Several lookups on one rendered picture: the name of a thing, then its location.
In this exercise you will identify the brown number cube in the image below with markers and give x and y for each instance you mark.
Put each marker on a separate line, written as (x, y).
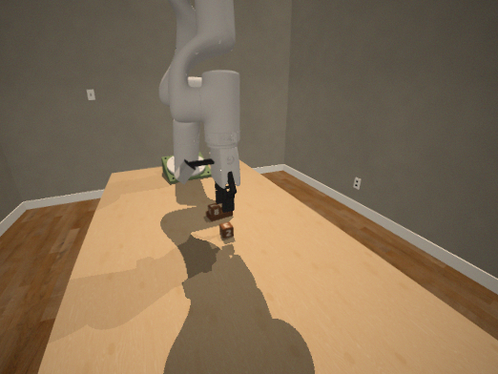
(226, 230)
(214, 209)

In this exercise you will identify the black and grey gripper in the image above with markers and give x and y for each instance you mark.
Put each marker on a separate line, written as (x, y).
(225, 169)

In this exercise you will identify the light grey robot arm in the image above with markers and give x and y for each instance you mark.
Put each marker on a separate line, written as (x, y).
(203, 33)

